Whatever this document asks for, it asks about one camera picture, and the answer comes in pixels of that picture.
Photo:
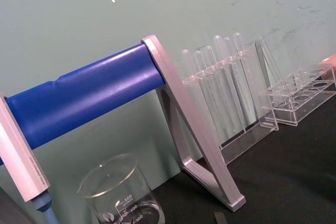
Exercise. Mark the pale pipette with blue tip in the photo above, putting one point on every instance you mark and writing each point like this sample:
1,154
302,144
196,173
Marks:
18,150

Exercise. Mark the silver stand with blue bar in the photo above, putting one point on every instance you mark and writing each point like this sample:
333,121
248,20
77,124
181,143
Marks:
86,90

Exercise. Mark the dark grey strip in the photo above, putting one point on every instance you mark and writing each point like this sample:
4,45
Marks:
220,218

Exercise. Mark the pale pink object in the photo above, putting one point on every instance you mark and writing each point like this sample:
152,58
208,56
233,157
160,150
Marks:
329,61

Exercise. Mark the clear plastic test tube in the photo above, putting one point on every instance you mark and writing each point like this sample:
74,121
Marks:
218,47
239,44
210,57
187,62
199,62
229,49

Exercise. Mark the clear glass beaker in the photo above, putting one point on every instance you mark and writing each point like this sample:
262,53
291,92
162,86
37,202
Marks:
115,190

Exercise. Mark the black table cloth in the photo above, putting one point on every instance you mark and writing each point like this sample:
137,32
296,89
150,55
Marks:
288,171

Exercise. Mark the low clear acrylic tube rack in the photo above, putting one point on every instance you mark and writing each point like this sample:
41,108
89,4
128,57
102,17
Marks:
296,111

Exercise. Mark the tall clear acrylic tube rack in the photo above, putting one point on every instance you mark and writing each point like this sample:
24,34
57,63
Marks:
258,82

